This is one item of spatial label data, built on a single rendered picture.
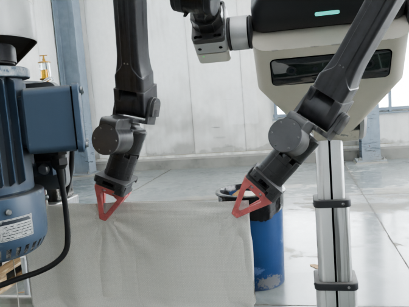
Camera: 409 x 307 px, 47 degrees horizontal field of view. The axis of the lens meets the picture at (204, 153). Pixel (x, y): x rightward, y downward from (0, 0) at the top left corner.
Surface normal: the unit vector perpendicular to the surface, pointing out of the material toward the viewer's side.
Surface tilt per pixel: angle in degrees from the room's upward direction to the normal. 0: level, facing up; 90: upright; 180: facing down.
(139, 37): 105
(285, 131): 75
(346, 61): 93
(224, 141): 90
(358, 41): 93
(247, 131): 90
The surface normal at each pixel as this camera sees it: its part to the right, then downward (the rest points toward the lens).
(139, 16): 0.91, 0.22
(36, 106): 0.22, 0.09
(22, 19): 0.97, -0.04
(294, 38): -0.18, -0.68
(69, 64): -0.20, 0.12
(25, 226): 0.88, -0.01
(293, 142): -0.41, -0.13
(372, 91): -0.11, 0.73
